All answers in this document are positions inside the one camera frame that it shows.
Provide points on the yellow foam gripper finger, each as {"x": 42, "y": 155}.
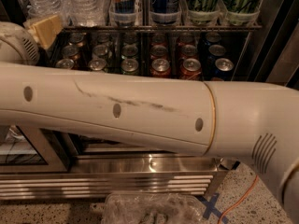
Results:
{"x": 44, "y": 29}

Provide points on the clear water bottle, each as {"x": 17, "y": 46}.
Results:
{"x": 89, "y": 13}
{"x": 41, "y": 8}

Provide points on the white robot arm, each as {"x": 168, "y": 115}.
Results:
{"x": 256, "y": 123}

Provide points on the stainless steel glass-door fridge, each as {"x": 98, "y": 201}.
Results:
{"x": 80, "y": 166}

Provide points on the gold soda can middle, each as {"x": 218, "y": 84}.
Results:
{"x": 72, "y": 52}

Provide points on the gold soda can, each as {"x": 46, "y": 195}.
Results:
{"x": 65, "y": 63}
{"x": 72, "y": 52}

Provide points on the gold soda can front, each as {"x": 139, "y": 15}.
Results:
{"x": 65, "y": 63}

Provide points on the white green can middle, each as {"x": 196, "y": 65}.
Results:
{"x": 102, "y": 51}

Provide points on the white green soda can front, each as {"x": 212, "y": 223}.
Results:
{"x": 98, "y": 65}

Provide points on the red bull energy can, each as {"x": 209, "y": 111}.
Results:
{"x": 123, "y": 12}

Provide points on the green soda can middle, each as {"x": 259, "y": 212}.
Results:
{"x": 130, "y": 52}

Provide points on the orange soda can middle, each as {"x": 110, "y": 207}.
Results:
{"x": 158, "y": 52}

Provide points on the orange soda can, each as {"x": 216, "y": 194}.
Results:
{"x": 160, "y": 68}
{"x": 158, "y": 52}

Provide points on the orange soda can front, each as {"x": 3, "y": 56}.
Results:
{"x": 160, "y": 68}

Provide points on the blue energy drink can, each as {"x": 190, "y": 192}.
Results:
{"x": 164, "y": 11}

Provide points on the red cola can middle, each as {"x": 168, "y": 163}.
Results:
{"x": 187, "y": 51}

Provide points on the red coca-cola can front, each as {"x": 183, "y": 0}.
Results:
{"x": 190, "y": 69}

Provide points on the green striped can left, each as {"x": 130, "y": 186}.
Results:
{"x": 202, "y": 11}

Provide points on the green striped can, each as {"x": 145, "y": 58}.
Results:
{"x": 202, "y": 11}
{"x": 241, "y": 12}

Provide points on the blue pepsi can middle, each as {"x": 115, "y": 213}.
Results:
{"x": 213, "y": 53}

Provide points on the blue pepsi can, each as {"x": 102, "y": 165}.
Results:
{"x": 222, "y": 68}
{"x": 213, "y": 53}

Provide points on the blue pepsi can front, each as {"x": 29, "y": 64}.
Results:
{"x": 222, "y": 68}

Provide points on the clear plastic bin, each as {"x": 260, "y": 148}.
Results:
{"x": 144, "y": 208}

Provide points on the green striped can right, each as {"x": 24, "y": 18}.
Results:
{"x": 241, "y": 12}

